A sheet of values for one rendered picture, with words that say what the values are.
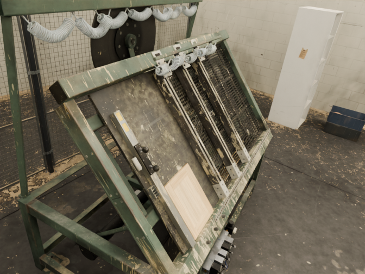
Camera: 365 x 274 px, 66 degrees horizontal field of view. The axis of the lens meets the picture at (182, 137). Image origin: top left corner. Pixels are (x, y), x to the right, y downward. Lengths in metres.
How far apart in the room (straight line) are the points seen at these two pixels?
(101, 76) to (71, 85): 0.21
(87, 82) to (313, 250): 2.79
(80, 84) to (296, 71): 4.42
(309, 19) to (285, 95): 1.32
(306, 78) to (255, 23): 2.27
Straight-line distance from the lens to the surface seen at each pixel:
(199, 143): 2.06
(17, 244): 3.24
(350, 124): 5.89
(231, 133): 2.58
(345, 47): 6.65
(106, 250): 1.99
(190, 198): 1.93
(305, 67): 5.38
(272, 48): 7.00
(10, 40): 1.72
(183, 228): 1.81
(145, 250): 1.68
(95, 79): 1.57
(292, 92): 5.53
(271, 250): 3.23
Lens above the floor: 2.36
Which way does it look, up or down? 30 degrees down
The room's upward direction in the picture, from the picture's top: 6 degrees clockwise
